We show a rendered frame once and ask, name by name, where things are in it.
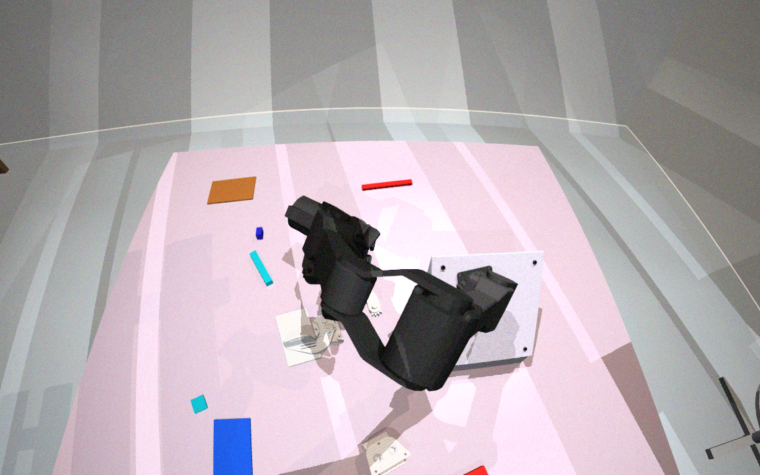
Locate small cyan flat square plate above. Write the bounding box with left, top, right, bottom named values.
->
left=191, top=395, right=208, bottom=414

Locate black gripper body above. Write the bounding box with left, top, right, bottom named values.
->
left=321, top=243, right=375, bottom=322

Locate orange flat plate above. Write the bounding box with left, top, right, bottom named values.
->
left=207, top=176, right=257, bottom=205

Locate blue flat plate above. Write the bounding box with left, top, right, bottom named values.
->
left=213, top=418, right=253, bottom=475

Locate cyan rectangular bar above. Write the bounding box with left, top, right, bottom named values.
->
left=249, top=251, right=274, bottom=287

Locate red rectangular block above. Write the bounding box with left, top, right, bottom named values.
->
left=464, top=466, right=488, bottom=475

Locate red flat bar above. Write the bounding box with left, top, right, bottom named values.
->
left=362, top=179, right=412, bottom=191

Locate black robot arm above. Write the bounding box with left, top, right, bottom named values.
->
left=284, top=195, right=518, bottom=391

